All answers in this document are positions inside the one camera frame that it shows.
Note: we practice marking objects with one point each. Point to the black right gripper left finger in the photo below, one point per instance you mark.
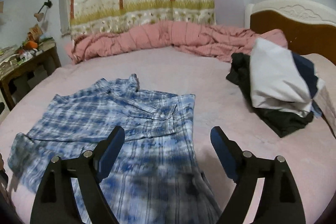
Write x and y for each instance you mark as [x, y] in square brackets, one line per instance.
[55, 200]

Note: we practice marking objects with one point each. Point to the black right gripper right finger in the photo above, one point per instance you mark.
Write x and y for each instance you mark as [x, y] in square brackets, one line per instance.
[280, 201]

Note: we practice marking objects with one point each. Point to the blue white plaid shirt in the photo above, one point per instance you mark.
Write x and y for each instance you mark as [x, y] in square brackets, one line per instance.
[155, 178]

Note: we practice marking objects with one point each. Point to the pink bed sheet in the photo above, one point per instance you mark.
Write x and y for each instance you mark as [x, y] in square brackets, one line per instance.
[310, 152]

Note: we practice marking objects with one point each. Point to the black garment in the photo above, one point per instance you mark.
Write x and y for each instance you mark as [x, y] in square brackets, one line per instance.
[282, 123]

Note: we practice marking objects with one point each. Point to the beige pillow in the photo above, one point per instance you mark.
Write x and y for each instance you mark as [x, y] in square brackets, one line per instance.
[325, 97]

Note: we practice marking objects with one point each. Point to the white navy garment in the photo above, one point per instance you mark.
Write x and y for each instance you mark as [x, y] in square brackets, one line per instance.
[283, 80]

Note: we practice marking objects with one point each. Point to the dark wooden side table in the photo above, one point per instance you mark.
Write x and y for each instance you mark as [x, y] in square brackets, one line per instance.
[48, 52]

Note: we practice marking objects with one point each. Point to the orange toy on table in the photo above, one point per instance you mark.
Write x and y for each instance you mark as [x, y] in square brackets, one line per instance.
[32, 40]

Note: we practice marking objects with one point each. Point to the pink quilted blanket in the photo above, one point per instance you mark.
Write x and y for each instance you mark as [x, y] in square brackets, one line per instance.
[217, 41]

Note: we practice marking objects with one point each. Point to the white brown bed headboard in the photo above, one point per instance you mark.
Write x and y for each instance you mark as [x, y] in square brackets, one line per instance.
[308, 26]

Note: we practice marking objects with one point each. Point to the wall mounted desk lamp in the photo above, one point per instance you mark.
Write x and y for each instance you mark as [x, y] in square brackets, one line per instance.
[40, 14]

